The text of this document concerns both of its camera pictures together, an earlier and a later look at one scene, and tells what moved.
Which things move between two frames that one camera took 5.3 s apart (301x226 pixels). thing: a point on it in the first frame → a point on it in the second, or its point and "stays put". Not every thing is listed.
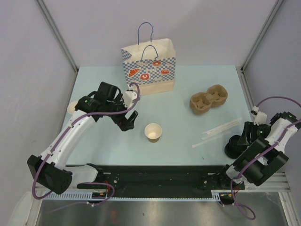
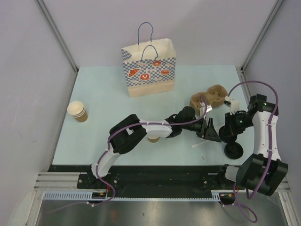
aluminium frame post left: [58, 33] stays put
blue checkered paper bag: [151, 65] stays put
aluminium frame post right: [276, 4] stays put
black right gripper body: [256, 131] → [239, 122]
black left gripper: [124, 123] → [211, 134]
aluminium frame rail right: [277, 182] stays put
